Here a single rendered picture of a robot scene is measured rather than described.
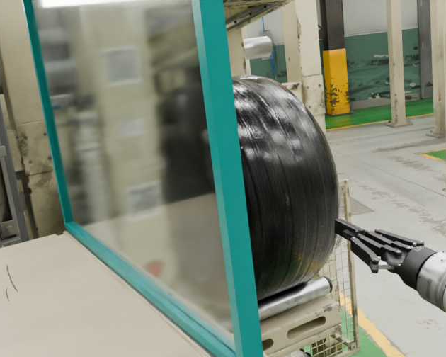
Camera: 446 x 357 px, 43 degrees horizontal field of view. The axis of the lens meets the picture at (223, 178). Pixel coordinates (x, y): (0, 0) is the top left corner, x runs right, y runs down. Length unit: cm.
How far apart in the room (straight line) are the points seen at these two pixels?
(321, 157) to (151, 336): 77
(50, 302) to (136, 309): 11
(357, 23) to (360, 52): 54
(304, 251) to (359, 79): 1028
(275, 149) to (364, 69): 1034
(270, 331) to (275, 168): 41
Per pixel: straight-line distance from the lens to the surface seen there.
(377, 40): 1161
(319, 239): 127
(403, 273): 102
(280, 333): 139
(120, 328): 59
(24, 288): 75
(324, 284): 147
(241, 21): 179
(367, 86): 1155
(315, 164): 123
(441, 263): 98
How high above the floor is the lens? 153
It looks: 13 degrees down
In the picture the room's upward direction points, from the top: 7 degrees counter-clockwise
